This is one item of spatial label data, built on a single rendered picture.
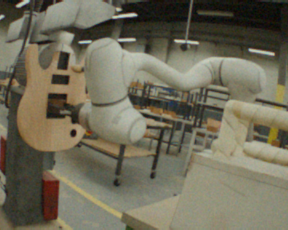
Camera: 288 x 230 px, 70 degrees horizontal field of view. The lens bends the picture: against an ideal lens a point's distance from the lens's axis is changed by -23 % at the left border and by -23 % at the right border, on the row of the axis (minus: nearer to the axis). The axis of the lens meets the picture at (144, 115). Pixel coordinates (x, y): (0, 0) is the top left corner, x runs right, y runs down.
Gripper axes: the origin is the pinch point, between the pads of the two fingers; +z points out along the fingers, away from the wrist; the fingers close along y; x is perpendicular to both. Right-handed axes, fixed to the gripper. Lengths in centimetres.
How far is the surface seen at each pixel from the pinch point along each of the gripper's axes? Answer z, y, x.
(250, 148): -71, 5, 1
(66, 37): 23.1, 13.3, 31.4
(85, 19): -10.4, -0.9, 33.5
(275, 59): 78, 1135, 253
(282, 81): -8, 705, 100
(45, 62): 18.5, 1.0, 17.3
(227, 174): -71, -12, -1
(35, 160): 35, 8, -36
